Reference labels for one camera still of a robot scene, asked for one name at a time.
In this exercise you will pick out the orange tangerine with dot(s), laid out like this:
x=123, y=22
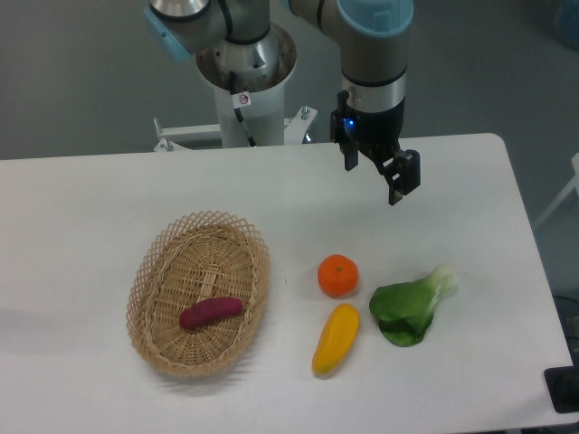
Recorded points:
x=338, y=275

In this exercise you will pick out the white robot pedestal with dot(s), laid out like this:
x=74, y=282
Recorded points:
x=248, y=84

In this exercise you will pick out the oval wicker basket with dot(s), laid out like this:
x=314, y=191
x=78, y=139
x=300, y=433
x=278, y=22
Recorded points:
x=201, y=256

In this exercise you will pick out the black device at table edge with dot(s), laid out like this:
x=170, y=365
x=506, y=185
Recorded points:
x=562, y=385

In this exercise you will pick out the green bok choy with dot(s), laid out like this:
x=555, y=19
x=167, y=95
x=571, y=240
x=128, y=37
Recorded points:
x=404, y=311

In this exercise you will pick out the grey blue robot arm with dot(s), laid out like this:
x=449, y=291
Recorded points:
x=372, y=38

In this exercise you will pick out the purple sweet potato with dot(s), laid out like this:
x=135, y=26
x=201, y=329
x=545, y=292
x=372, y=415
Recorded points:
x=209, y=310

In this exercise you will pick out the white furniture frame right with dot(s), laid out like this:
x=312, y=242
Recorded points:
x=570, y=187

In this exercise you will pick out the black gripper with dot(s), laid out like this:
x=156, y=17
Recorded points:
x=376, y=136

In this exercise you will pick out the yellow mango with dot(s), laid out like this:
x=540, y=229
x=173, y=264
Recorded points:
x=336, y=340

